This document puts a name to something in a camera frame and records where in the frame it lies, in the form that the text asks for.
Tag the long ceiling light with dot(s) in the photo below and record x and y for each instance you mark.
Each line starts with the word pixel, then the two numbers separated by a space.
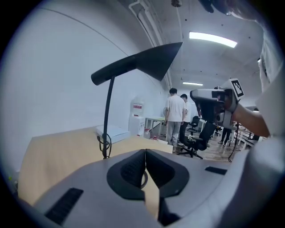
pixel 192 84
pixel 211 39

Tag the person's white shirt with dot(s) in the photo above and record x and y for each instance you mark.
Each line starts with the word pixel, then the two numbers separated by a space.
pixel 271 167

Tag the white table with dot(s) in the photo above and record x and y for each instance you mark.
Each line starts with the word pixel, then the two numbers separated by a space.
pixel 247 139
pixel 155 119

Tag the white water dispenser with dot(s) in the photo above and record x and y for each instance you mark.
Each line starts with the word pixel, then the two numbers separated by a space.
pixel 135 125

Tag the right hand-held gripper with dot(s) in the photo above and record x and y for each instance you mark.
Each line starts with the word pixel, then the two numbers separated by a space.
pixel 236 89

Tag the white ceiling pipes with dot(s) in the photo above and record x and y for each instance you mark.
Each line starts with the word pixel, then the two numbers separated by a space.
pixel 151 24

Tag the black desk lamp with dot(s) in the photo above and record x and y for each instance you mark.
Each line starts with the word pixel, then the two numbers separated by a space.
pixel 155 60

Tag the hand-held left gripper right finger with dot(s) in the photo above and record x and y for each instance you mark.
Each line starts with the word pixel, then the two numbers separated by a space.
pixel 200 184

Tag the black office chair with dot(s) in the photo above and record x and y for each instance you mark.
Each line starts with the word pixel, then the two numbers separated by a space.
pixel 194 122
pixel 203 138

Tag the white flat box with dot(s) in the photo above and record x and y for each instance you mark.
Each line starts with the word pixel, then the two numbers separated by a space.
pixel 115 132

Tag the person's right forearm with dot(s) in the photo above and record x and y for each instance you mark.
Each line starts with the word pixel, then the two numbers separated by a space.
pixel 251 120

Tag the clear water jug red label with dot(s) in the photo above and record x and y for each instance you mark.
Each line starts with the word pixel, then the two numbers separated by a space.
pixel 137 107

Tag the clear water jug red cap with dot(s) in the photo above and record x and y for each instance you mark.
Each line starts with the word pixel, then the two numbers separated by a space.
pixel 155 139
pixel 148 134

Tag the wooden desk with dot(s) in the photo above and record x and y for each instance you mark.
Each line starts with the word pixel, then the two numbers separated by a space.
pixel 66 151

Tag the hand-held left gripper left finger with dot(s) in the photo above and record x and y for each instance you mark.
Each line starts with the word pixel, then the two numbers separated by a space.
pixel 93 196

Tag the person's right hand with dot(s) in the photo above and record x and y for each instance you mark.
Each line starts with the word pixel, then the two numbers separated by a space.
pixel 230 105

